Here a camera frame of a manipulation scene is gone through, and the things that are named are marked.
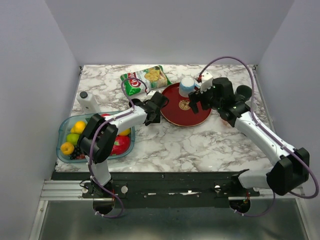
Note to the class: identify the dark teal mug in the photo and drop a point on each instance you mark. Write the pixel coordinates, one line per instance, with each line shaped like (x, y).
(244, 92)

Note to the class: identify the yellow orange pepper toy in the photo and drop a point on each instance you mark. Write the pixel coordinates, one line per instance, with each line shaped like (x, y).
(67, 148)

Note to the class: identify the dark grape bunch toy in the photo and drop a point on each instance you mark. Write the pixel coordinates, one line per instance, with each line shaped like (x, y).
(77, 154)

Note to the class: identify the round red lacquer tray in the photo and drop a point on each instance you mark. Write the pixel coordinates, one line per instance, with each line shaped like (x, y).
(178, 112)

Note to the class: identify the white bottle black cap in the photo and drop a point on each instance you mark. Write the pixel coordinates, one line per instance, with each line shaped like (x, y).
(88, 102)

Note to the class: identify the clear blue fruit container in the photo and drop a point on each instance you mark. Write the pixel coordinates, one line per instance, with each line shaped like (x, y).
(65, 129)

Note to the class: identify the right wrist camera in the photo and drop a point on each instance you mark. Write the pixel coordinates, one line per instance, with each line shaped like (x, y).
(205, 83)

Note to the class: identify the grey-blue textured mug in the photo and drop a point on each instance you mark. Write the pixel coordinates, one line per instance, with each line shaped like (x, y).
(253, 106)

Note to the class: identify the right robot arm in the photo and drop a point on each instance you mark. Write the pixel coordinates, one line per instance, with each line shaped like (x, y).
(288, 163)

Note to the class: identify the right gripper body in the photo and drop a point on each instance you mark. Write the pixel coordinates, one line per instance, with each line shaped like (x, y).
(206, 99)

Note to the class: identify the light blue mug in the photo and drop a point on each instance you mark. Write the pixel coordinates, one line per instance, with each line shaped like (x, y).
(187, 85)

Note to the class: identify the red dragon fruit toy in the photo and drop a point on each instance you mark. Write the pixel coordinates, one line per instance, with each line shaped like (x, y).
(121, 145)

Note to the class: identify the yellow lemon toy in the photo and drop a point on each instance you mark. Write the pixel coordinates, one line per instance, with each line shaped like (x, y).
(125, 132)
(78, 127)

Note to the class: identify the green chips bag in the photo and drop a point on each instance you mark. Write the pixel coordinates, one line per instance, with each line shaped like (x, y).
(153, 77)

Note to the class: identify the green lime toy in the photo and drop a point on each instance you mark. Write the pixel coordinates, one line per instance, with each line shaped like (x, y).
(72, 138)

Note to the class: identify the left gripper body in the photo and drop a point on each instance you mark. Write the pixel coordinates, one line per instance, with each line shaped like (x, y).
(157, 118)

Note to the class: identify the pink mug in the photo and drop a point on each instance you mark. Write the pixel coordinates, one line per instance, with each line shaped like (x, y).
(225, 122)

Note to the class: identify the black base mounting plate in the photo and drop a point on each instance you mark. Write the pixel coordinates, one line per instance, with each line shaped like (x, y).
(155, 190)

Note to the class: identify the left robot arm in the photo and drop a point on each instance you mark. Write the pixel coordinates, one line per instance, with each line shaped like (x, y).
(98, 137)

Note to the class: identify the aluminium frame rail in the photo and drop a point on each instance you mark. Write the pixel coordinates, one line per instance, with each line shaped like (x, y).
(70, 190)

